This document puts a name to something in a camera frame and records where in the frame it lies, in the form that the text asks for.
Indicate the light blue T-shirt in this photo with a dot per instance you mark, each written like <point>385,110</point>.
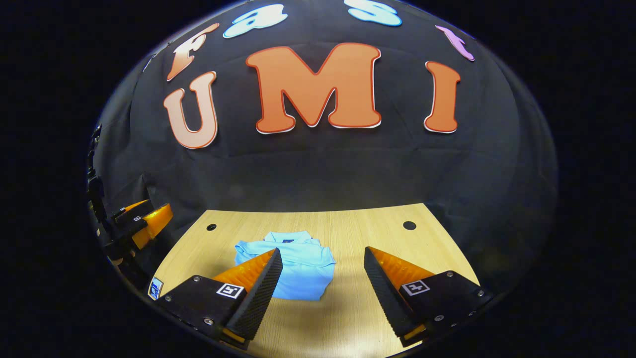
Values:
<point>303,268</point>

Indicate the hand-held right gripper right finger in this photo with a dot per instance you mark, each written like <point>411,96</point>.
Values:
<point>385,293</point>

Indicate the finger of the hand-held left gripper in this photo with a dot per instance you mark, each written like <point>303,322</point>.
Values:
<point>156,223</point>
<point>131,219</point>

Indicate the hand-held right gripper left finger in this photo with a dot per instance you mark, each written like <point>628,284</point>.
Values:
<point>261,293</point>

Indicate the small blue white tag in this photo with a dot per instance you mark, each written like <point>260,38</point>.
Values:
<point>155,288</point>

